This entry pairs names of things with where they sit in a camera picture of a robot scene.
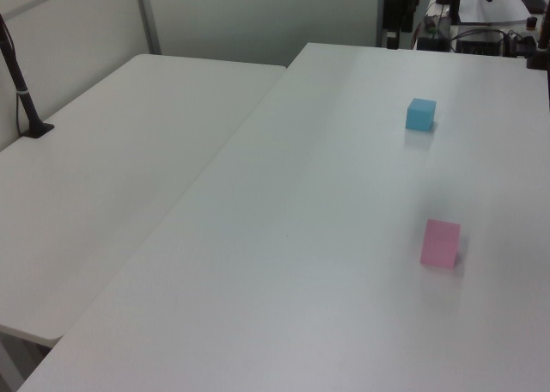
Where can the blue foam cube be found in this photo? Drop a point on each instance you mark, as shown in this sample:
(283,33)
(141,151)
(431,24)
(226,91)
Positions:
(420,114)

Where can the small black cylinder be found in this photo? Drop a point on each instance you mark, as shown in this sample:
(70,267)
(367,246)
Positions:
(532,24)

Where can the black camera stand clamp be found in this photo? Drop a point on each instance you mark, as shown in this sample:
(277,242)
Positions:
(539,59)

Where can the white adjacent table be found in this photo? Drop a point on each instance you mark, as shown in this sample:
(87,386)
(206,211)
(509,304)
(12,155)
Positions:
(129,160)

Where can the black electronics box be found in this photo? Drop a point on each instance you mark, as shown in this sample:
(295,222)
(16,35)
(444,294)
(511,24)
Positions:
(478,44)

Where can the black hanging equipment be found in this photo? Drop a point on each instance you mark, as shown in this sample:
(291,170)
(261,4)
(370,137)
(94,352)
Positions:
(399,9)

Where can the black monitor stand pole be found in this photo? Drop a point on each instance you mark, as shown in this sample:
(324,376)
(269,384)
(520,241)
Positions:
(456,1)

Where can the pink foam cube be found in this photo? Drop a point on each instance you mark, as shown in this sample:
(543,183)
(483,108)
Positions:
(439,246)

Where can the small black box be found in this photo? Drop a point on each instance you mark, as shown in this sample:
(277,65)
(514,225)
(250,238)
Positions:
(432,43)

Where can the black camera stand pole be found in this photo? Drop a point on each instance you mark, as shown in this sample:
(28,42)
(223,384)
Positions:
(20,89)

